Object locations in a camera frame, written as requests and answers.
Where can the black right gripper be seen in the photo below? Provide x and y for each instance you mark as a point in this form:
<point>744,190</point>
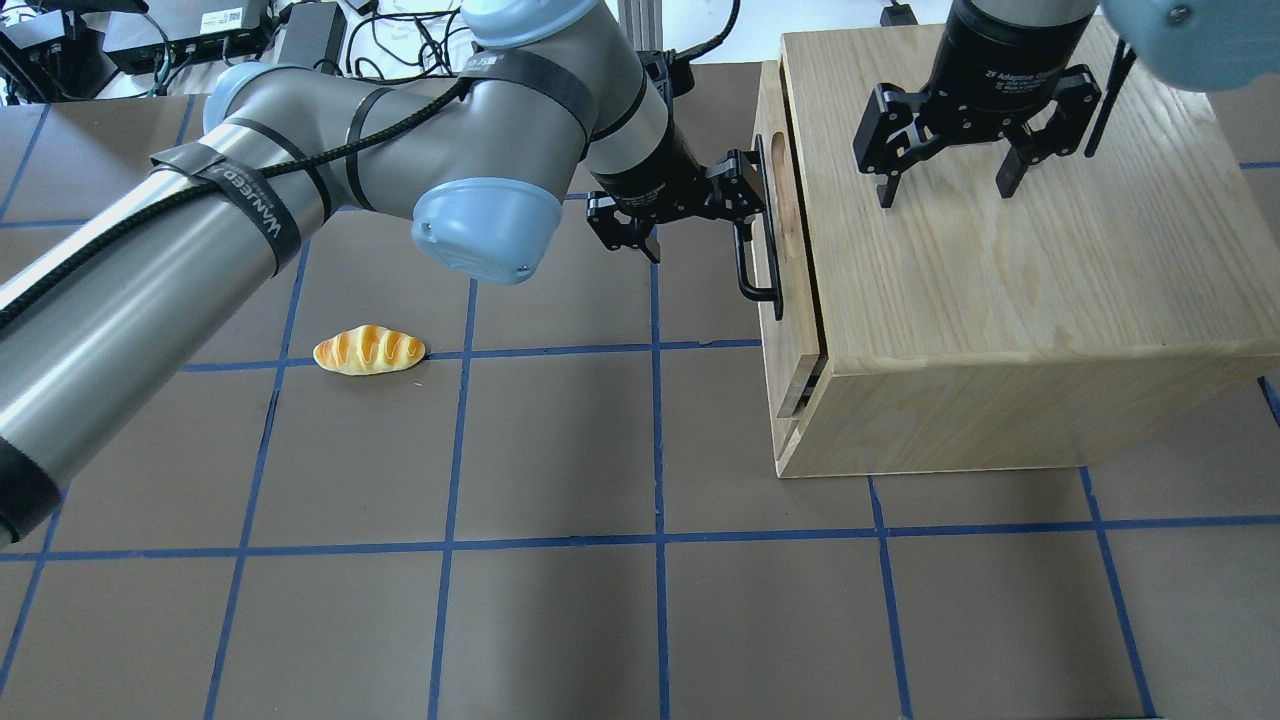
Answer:
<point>990,55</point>

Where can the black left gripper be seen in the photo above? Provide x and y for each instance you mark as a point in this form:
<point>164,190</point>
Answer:
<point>648,172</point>

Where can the black drawer handle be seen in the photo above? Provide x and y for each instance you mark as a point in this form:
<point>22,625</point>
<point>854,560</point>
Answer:
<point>770,293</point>

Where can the wooden drawer front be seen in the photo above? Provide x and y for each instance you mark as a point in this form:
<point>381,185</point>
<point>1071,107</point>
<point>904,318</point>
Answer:
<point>794,355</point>

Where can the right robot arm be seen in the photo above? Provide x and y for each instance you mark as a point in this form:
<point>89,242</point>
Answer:
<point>1198,46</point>

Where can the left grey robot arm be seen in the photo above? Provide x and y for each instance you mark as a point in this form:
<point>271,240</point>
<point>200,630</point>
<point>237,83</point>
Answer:
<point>95,326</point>

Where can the light wooden drawer cabinet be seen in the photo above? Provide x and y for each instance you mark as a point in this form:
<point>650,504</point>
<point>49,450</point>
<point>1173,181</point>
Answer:
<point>963,331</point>

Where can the toy bread loaf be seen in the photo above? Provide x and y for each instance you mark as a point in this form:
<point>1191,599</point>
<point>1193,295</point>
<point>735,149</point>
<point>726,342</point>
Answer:
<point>369,350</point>

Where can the black power adapter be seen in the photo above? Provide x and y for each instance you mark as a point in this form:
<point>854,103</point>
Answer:
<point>312,35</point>

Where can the black electronics box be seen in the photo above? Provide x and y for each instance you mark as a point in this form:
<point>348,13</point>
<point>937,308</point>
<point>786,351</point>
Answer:
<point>194,31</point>

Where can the black device at left edge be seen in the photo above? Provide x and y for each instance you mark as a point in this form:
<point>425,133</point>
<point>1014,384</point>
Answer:
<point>51,55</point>

